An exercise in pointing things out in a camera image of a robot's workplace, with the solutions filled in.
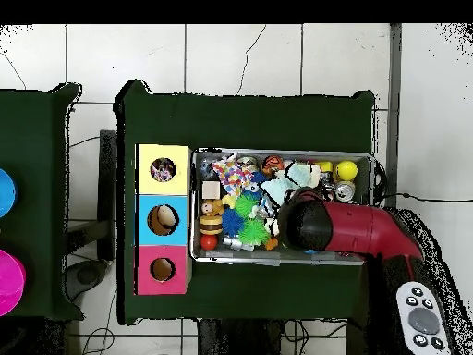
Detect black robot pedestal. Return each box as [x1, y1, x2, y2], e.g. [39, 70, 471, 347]
[197, 319, 284, 355]

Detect toy burger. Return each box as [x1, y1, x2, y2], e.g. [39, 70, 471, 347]
[198, 214, 224, 237]

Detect dark green table cloth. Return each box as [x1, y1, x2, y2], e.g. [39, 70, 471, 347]
[0, 82, 84, 321]
[114, 79, 378, 326]

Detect blue round disc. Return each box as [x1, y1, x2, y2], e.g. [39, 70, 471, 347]
[0, 167, 18, 219]

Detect magenta round disc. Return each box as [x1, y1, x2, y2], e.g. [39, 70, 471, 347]
[0, 249, 27, 317]

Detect confetti print cloth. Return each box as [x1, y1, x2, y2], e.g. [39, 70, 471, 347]
[210, 153, 257, 200]
[150, 157, 177, 183]

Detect yellow tennis ball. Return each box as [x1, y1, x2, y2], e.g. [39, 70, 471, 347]
[334, 159, 359, 182]

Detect blue spiky ball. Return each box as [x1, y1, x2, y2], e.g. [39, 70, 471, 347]
[221, 208, 246, 238]

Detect light blue muslin cloth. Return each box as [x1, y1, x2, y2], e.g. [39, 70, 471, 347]
[260, 162, 313, 207]

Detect black floor cable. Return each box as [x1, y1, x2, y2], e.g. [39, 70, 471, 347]
[372, 191, 473, 203]

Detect wooden box with three holes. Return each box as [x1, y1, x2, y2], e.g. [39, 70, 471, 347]
[134, 143, 193, 296]

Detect green spiky ball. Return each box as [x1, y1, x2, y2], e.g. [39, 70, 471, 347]
[237, 218, 272, 248]

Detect orange tiger striped toy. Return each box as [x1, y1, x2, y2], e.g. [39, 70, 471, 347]
[261, 154, 285, 176]

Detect small red ball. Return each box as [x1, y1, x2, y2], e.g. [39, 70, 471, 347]
[200, 233, 219, 251]

